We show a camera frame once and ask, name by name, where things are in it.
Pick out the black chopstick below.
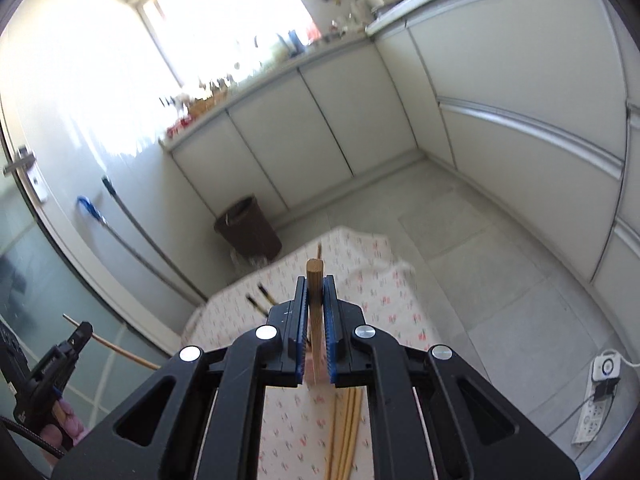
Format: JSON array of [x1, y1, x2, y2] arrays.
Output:
[[245, 294, 269, 318], [257, 283, 278, 306]]

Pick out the white kitchen cabinets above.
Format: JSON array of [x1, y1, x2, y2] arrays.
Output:
[[167, 0, 639, 294]]

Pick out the left hand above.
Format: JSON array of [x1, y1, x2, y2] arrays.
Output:
[[39, 399, 90, 450]]

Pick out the pink perforated utensil holder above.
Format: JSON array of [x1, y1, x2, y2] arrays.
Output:
[[304, 344, 329, 387]]

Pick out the dark brown trash bin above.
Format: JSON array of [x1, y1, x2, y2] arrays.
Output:
[[214, 195, 282, 261]]

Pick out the cherry print tablecloth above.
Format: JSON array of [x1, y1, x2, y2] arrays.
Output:
[[182, 226, 446, 480]]

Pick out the wicker basket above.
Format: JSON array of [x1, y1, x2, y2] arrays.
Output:
[[186, 91, 228, 120]]

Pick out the white power strip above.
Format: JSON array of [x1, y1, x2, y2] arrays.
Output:
[[572, 386, 612, 445]]

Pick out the black power adapter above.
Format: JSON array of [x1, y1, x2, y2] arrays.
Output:
[[593, 377, 620, 402]]

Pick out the blue handled mop pole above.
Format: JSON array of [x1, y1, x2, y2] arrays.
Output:
[[76, 196, 198, 307]]

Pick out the green handled mop pole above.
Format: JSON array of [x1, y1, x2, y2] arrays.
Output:
[[101, 174, 208, 304]]

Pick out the metal door handle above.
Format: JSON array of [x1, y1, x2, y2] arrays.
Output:
[[3, 145, 49, 204]]

